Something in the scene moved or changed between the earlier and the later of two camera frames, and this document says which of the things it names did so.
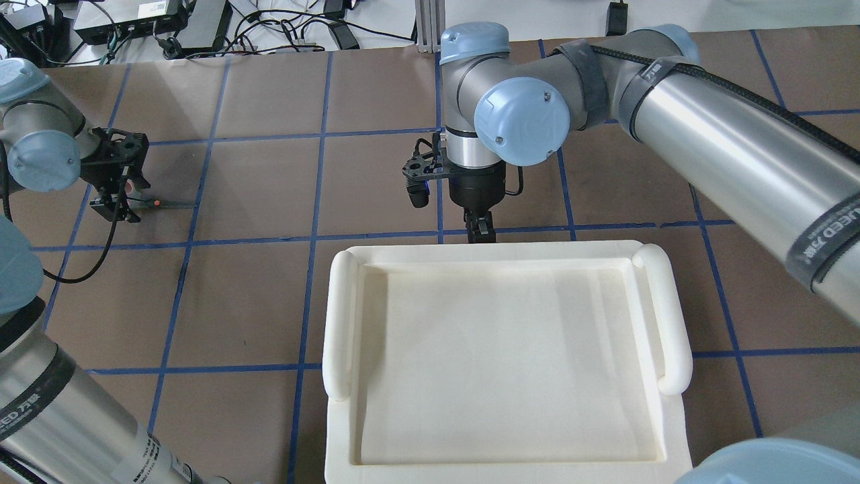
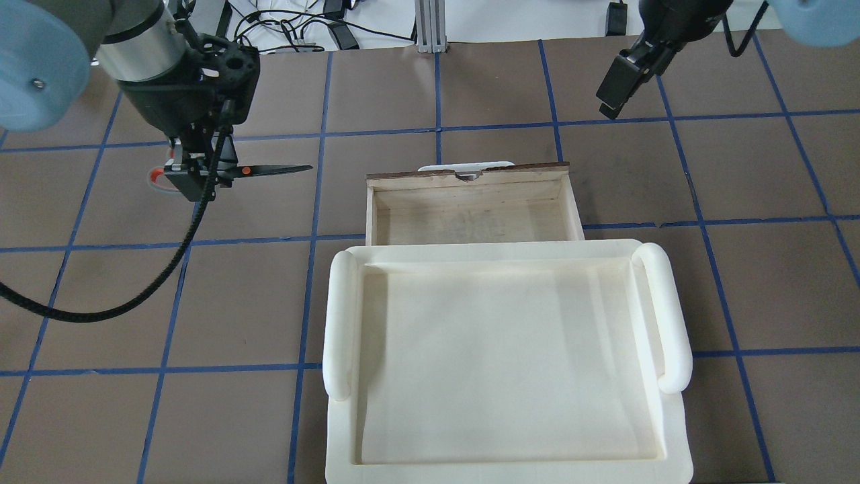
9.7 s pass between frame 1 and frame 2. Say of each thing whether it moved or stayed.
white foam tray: stayed
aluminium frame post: stayed
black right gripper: moved
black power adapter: stayed
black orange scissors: moved
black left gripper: moved
